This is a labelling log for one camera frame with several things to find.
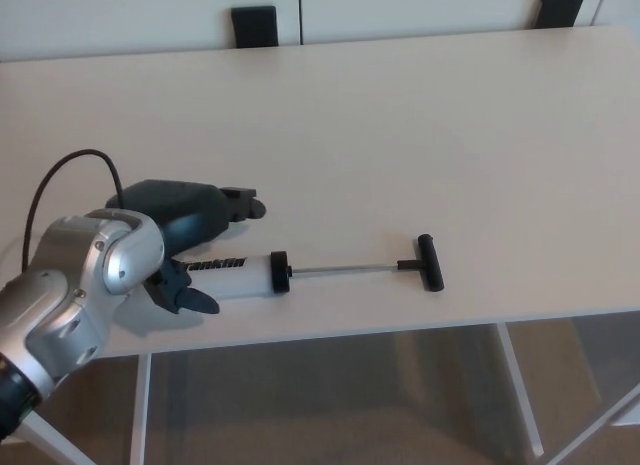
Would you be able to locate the white cabinet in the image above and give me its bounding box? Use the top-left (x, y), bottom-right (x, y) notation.
top-left (0, 0), bottom-right (640, 64)

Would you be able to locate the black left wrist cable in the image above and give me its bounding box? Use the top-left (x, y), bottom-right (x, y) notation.
top-left (21, 148), bottom-right (127, 276)

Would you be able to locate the white Franklin air pump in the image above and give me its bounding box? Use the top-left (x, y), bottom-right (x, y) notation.
top-left (170, 233), bottom-right (447, 303)

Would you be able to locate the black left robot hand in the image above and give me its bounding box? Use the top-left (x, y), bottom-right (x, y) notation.
top-left (104, 178), bottom-right (272, 317)

